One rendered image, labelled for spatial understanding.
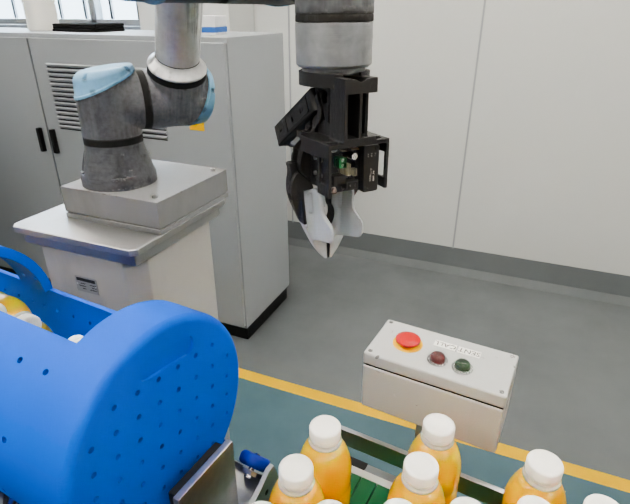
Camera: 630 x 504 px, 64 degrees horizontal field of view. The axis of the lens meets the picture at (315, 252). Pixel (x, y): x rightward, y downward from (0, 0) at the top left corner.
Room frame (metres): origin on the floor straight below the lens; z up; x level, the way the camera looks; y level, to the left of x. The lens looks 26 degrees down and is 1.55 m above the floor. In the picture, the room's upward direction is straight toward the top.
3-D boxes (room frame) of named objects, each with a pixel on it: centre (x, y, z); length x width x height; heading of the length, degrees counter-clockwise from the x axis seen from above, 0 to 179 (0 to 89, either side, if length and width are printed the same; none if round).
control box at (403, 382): (0.59, -0.18, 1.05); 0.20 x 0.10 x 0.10; 61
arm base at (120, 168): (1.04, 0.41, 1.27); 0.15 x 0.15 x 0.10
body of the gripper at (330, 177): (0.53, -0.02, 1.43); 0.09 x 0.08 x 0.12; 28
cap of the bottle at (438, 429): (0.47, -0.15, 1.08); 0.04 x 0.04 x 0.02
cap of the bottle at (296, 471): (0.40, 0.02, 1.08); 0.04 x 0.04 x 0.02
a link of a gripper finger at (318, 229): (0.52, -0.01, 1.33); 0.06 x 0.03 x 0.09; 28
